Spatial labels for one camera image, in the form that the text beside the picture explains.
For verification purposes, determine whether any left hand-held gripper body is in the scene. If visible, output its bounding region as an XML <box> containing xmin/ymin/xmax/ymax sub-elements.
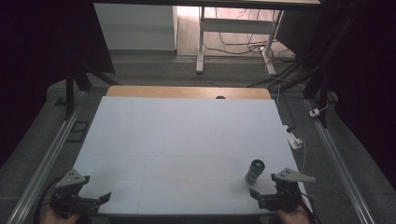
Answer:
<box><xmin>49</xmin><ymin>169</ymin><xmax>101</xmax><ymax>218</ymax></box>

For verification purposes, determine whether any bundle of floor cables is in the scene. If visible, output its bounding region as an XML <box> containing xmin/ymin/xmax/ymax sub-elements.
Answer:
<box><xmin>204</xmin><ymin>8</ymin><xmax>300</xmax><ymax>88</ymax></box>

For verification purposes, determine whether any white table cover sheet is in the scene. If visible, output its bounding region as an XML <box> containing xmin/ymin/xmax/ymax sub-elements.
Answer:
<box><xmin>72</xmin><ymin>95</ymin><xmax>312</xmax><ymax>216</ymax></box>

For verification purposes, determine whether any person's left hand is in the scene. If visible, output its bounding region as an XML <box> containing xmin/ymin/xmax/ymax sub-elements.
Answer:
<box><xmin>39</xmin><ymin>204</ymin><xmax>82</xmax><ymax>224</ymax></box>

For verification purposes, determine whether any black stand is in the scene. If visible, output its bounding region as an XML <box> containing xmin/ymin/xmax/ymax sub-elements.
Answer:
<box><xmin>274</xmin><ymin>18</ymin><xmax>347</xmax><ymax>129</ymax></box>
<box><xmin>54</xmin><ymin>55</ymin><xmax>120</xmax><ymax>121</ymax></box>

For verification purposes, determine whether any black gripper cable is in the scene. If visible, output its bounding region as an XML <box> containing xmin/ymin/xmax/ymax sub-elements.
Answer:
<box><xmin>298</xmin><ymin>190</ymin><xmax>323</xmax><ymax>224</ymax></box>
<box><xmin>33</xmin><ymin>176</ymin><xmax>64</xmax><ymax>224</ymax></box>

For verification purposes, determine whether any white power strip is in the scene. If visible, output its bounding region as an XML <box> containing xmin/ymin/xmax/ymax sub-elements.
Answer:
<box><xmin>282</xmin><ymin>124</ymin><xmax>304</xmax><ymax>151</ymax></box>

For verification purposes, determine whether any person's right hand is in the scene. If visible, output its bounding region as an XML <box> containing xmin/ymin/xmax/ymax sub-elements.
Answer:
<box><xmin>275</xmin><ymin>203</ymin><xmax>313</xmax><ymax>224</ymax></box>

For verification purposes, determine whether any black curtain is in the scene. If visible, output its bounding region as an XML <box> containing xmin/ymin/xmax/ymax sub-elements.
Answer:
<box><xmin>0</xmin><ymin>0</ymin><xmax>116</xmax><ymax>169</ymax></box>
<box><xmin>317</xmin><ymin>0</ymin><xmax>396</xmax><ymax>188</ymax></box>

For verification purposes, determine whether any wooden table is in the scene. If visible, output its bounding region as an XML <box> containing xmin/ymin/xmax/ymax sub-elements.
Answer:
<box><xmin>106</xmin><ymin>85</ymin><xmax>273</xmax><ymax>101</ymax></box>

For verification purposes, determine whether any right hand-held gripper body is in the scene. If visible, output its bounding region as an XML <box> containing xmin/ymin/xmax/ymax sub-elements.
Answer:
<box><xmin>257</xmin><ymin>167</ymin><xmax>317</xmax><ymax>215</ymax></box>

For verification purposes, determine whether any white desk frame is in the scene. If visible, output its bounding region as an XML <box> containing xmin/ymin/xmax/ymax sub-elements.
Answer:
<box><xmin>195</xmin><ymin>6</ymin><xmax>285</xmax><ymax>76</ymax></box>

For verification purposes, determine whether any aluminium rail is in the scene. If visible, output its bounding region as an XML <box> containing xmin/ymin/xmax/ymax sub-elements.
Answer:
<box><xmin>305</xmin><ymin>98</ymin><xmax>376</xmax><ymax>224</ymax></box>
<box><xmin>6</xmin><ymin>92</ymin><xmax>86</xmax><ymax>224</ymax></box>

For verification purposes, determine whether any small bottle with dark cap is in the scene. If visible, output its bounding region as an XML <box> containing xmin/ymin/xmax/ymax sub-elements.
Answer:
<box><xmin>244</xmin><ymin>159</ymin><xmax>266</xmax><ymax>186</ymax></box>

